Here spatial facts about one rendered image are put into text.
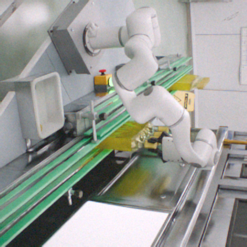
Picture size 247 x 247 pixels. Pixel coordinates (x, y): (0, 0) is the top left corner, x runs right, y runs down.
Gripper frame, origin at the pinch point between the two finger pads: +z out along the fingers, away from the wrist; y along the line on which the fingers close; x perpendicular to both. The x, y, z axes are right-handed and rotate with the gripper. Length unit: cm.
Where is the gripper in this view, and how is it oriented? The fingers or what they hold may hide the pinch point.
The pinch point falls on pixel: (153, 145)
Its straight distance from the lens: 139.6
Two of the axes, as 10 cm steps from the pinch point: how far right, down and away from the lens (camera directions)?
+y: -0.7, -9.5, -3.1
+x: -6.2, 2.8, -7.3
